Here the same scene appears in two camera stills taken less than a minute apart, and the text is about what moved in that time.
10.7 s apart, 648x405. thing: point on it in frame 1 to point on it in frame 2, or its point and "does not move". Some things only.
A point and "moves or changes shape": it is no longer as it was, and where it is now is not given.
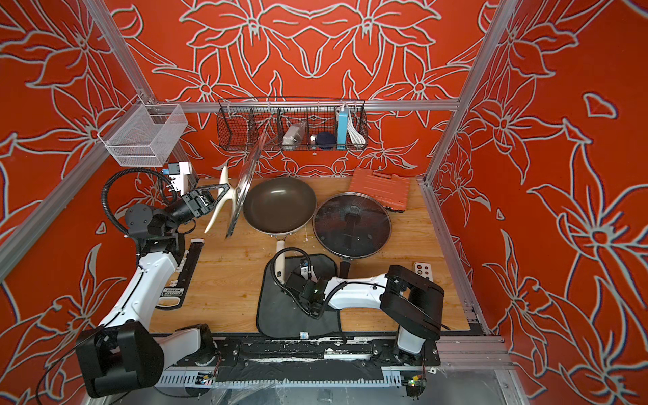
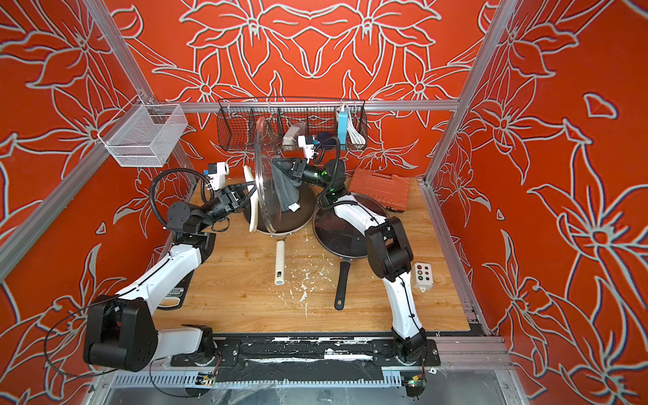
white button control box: [423, 269] does not move
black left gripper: [198, 202] to [230, 200]
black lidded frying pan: [349, 225] does not move
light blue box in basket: [342, 130] does not move
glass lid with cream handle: [240, 196] moves or changes shape
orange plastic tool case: [393, 191] does not move
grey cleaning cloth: [278, 315] to [287, 186]
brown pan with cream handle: [280, 207] does not move
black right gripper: [301, 305] to [300, 171]
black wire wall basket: [290, 124] does not move
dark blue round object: [326, 141] does not move
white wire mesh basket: [143, 134] does not move
